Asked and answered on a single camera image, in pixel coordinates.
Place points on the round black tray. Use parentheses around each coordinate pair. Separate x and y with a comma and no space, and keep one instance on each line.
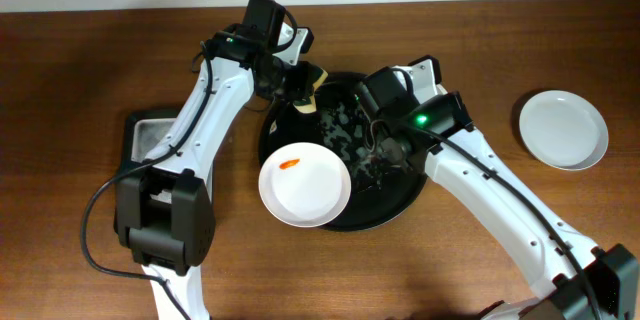
(379,191)

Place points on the black rectangular soapy water tray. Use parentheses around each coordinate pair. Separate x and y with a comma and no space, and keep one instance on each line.
(143,130)

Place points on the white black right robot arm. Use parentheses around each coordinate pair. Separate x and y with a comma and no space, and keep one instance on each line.
(569,275)

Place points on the green yellow sponge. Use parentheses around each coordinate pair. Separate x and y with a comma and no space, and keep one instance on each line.
(313,78)

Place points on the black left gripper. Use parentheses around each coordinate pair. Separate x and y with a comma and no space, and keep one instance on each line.
(295,85)

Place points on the grey plate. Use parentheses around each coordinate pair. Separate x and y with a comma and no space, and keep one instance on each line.
(563,130)

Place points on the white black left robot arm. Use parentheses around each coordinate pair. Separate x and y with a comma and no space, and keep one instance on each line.
(171,246)

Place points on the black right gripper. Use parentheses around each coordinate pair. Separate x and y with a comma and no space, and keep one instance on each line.
(382,149)

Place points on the pink plate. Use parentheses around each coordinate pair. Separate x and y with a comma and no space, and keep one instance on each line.
(304,185)

